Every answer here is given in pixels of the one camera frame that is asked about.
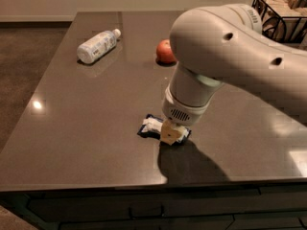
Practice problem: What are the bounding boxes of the blue rxbar blueberry bar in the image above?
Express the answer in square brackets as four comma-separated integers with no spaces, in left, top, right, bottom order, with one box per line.
[137,114,191,144]

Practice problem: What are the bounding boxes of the napkins in basket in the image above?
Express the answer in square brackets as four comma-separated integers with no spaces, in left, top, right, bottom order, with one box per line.
[263,0,307,16]

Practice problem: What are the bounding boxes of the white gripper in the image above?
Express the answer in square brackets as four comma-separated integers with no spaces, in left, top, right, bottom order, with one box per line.
[160,94,212,146]

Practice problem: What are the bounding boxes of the red apple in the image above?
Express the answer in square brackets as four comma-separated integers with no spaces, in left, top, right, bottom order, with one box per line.
[156,39,177,64]

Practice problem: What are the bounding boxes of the white plastic bottle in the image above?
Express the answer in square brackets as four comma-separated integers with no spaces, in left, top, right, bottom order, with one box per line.
[77,29,121,64]

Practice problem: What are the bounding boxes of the black wire basket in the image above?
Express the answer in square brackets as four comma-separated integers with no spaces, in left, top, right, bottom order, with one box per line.
[252,0,307,43]

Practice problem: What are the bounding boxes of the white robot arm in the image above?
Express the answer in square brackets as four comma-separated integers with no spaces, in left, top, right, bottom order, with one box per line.
[160,4,307,145]

